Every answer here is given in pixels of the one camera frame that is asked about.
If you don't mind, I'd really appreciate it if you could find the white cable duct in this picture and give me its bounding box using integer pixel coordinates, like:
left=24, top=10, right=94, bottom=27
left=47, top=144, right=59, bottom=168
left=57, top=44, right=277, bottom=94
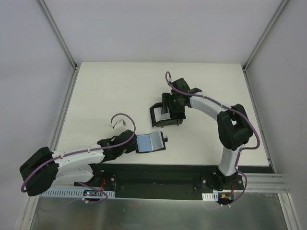
left=41, top=188, right=116, bottom=199
left=201, top=192, right=219, bottom=202

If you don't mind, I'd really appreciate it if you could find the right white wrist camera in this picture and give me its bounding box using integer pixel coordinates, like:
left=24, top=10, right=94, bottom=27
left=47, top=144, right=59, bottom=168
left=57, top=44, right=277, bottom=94
left=167, top=78, right=173, bottom=88

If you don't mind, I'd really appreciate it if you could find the black leather card holder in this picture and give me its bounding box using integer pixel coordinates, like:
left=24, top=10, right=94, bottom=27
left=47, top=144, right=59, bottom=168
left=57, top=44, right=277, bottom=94
left=136, top=131, right=168, bottom=154

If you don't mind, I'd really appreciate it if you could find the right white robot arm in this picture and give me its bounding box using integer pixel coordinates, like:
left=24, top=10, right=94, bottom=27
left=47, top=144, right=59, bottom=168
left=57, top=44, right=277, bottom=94
left=152, top=78, right=255, bottom=189

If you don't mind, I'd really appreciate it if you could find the aluminium side rail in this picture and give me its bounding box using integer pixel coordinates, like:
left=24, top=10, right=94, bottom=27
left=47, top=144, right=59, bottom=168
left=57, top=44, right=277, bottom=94
left=242, top=69, right=275, bottom=168
left=48, top=65, right=80, bottom=151

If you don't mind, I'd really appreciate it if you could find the right white cable duct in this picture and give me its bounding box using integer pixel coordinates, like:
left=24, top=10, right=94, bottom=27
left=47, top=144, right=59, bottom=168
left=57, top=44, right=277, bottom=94
left=201, top=192, right=219, bottom=202

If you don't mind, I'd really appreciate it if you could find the left electronics board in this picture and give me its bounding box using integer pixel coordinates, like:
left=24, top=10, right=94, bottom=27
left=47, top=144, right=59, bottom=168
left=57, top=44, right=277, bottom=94
left=83, top=190, right=104, bottom=197

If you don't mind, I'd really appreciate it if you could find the right electronics board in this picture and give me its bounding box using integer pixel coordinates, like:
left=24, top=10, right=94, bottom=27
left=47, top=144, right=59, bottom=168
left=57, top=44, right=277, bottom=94
left=219, top=193, right=234, bottom=200

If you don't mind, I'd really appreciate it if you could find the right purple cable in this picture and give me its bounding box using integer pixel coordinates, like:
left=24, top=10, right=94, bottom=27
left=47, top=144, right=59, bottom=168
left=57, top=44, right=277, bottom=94
left=165, top=71, right=261, bottom=150

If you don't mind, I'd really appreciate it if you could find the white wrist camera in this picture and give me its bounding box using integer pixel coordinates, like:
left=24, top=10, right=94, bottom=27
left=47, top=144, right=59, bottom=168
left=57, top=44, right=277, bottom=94
left=110, top=119, right=126, bottom=129
left=167, top=78, right=173, bottom=88

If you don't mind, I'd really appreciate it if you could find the left aluminium side rail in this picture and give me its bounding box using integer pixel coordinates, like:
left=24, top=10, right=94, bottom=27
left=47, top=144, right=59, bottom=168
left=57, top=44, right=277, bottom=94
left=48, top=65, right=80, bottom=151

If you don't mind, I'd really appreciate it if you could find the aluminium frame post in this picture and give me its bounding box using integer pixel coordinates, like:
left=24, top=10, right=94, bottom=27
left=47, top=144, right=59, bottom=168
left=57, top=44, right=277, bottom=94
left=36, top=0, right=78, bottom=69
left=242, top=0, right=291, bottom=72

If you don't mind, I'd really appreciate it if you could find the front aluminium extrusion rail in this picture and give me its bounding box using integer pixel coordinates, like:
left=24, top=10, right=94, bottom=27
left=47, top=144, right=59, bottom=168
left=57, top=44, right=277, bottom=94
left=246, top=173, right=290, bottom=193

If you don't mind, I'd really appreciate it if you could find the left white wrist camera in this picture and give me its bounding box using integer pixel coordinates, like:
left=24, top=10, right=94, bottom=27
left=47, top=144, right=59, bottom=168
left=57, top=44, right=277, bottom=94
left=110, top=119, right=126, bottom=129

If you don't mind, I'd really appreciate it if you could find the black card tray box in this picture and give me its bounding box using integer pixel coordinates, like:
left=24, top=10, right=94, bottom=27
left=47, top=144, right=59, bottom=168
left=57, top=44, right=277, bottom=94
left=149, top=103, right=186, bottom=128

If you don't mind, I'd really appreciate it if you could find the electronics board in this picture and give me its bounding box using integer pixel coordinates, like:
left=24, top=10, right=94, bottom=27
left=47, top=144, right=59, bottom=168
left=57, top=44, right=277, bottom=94
left=219, top=193, right=234, bottom=200
left=83, top=190, right=104, bottom=197

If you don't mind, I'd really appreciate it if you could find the right aluminium side rail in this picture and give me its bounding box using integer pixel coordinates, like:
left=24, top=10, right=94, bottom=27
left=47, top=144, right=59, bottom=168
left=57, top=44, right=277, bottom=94
left=242, top=69, right=275, bottom=168

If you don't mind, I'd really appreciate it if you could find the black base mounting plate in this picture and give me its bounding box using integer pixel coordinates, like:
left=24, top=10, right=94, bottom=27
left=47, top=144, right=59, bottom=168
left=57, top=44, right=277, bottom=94
left=47, top=161, right=275, bottom=199

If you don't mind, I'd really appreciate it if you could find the right aluminium frame post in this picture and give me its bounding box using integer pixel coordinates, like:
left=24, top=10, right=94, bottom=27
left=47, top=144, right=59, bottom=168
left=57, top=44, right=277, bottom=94
left=242, top=0, right=291, bottom=72

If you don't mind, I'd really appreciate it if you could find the left white cable duct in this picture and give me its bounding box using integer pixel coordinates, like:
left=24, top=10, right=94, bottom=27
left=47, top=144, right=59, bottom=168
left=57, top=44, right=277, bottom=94
left=41, top=188, right=116, bottom=199

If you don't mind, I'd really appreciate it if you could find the left aluminium frame post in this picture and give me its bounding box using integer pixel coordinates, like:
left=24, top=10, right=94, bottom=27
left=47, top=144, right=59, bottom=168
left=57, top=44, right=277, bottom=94
left=36, top=0, right=78, bottom=69

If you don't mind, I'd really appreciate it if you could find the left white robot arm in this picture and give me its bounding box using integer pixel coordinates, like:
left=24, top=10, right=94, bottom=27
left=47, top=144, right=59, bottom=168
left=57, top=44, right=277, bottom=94
left=19, top=130, right=137, bottom=196

